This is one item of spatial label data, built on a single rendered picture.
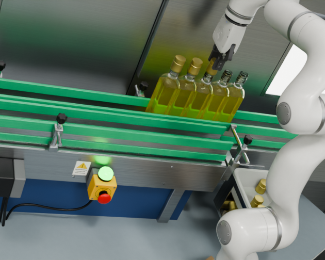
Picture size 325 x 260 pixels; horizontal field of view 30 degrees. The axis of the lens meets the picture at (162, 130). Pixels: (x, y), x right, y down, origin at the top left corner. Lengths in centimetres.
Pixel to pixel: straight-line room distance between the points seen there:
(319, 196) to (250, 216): 124
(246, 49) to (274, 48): 10
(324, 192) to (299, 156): 131
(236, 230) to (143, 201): 52
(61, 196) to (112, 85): 41
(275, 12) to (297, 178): 43
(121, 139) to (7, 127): 33
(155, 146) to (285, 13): 59
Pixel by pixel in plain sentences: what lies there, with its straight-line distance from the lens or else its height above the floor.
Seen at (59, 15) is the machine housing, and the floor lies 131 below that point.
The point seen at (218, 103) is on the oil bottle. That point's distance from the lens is 196.
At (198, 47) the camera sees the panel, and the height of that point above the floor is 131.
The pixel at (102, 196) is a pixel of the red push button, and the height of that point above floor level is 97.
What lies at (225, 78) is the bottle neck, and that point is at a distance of 192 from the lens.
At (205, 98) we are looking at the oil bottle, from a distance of 193.
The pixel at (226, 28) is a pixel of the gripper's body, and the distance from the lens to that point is 180.
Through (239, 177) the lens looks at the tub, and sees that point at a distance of 210.
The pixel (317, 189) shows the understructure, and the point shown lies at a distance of 281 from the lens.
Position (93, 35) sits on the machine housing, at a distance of 192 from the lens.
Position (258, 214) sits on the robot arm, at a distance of 166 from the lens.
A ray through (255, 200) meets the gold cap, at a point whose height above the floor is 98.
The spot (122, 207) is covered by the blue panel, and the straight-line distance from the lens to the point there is 205.
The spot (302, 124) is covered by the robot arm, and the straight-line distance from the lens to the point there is 143.
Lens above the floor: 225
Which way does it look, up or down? 37 degrees down
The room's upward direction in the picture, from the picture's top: 25 degrees clockwise
